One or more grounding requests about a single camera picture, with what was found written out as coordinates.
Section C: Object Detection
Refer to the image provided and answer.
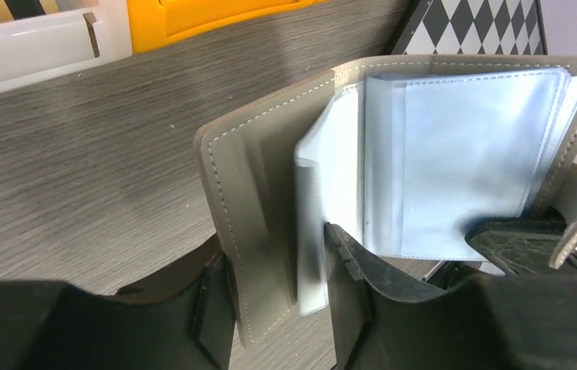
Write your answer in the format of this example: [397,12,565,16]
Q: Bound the middle orange plastic bin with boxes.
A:
[127,0,319,53]

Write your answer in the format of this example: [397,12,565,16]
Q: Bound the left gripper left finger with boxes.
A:
[0,237,235,369]

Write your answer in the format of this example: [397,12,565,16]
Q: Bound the black white checkerboard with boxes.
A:
[384,0,548,55]

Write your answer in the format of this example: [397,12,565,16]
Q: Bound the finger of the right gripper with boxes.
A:
[466,208,577,274]

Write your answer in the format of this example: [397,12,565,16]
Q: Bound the wooden cards in white bin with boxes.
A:
[0,0,59,23]

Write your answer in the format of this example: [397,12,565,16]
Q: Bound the white plastic bin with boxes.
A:
[0,1,133,93]

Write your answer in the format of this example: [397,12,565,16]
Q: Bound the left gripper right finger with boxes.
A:
[325,224,577,369]

